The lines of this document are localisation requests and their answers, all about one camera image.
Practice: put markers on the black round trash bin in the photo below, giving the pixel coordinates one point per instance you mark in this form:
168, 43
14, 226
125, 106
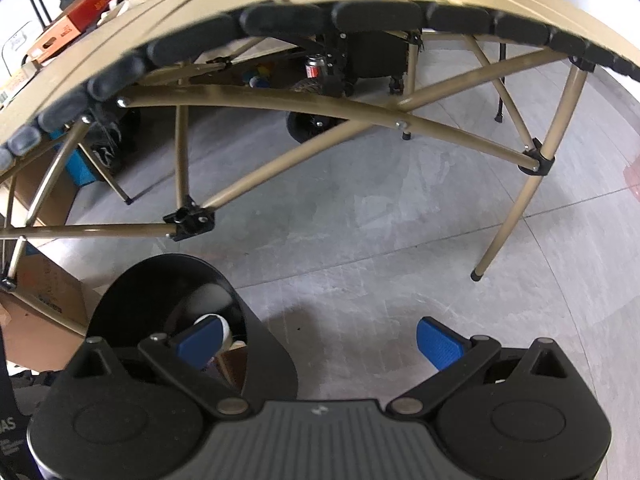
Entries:
168, 293

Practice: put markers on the tan folding camping table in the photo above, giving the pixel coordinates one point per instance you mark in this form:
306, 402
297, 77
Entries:
501, 77

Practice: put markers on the red scouring sponge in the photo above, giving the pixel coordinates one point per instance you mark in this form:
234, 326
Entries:
232, 364

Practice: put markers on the red cardboard box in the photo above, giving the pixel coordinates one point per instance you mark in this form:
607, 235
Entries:
69, 26

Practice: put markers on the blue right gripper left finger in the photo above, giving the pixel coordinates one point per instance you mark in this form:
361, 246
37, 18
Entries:
185, 348

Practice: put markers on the blue bottle under table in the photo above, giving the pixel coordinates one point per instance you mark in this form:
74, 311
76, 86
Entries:
259, 82

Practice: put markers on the red soda can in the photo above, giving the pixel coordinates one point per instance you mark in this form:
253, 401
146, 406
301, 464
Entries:
315, 66

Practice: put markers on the blue bag under table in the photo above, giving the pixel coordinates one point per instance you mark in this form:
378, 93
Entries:
79, 169

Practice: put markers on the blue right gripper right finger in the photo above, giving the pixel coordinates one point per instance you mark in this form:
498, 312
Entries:
440, 345

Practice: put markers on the brown cardboard box with bag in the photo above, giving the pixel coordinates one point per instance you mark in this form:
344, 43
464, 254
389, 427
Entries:
44, 318

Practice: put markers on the black wheeled cart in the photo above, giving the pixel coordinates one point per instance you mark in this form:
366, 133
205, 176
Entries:
367, 55

